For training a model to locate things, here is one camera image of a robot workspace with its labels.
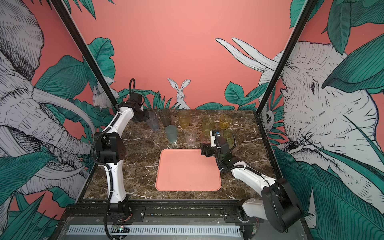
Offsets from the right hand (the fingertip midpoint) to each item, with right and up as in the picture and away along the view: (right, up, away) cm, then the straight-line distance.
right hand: (204, 141), depth 85 cm
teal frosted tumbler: (-21, +5, +14) cm, 25 cm away
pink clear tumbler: (+2, 0, +19) cm, 19 cm away
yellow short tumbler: (+16, +13, +19) cm, 28 cm away
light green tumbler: (+4, +10, +19) cm, 21 cm away
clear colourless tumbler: (-9, +4, +19) cm, 21 cm away
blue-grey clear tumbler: (-34, +11, +16) cm, 40 cm away
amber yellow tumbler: (-14, +17, +32) cm, 39 cm away
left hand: (-38, +17, +13) cm, 44 cm away
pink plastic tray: (-11, -19, +8) cm, 23 cm away
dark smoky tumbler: (-30, +19, +34) cm, 49 cm away
